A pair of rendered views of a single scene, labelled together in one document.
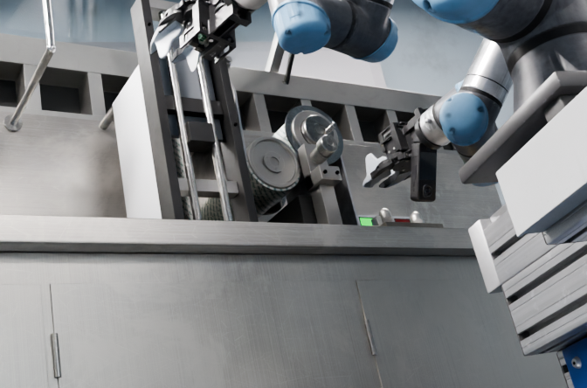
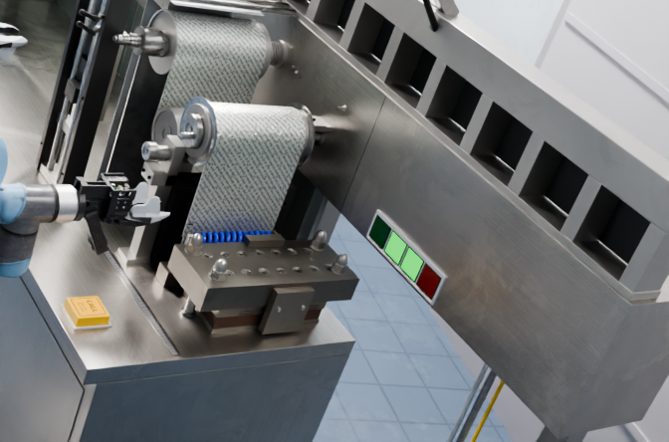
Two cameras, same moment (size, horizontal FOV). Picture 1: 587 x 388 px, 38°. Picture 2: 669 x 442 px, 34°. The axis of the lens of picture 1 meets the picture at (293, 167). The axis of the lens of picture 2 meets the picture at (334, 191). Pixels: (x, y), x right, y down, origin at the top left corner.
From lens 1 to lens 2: 3.29 m
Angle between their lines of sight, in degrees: 94
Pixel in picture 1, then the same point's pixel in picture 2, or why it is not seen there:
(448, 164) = (554, 265)
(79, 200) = not seen: hidden behind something
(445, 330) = (19, 326)
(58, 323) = not seen: outside the picture
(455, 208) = (513, 320)
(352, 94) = (500, 85)
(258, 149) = (164, 116)
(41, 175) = not seen: hidden behind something
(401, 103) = (561, 135)
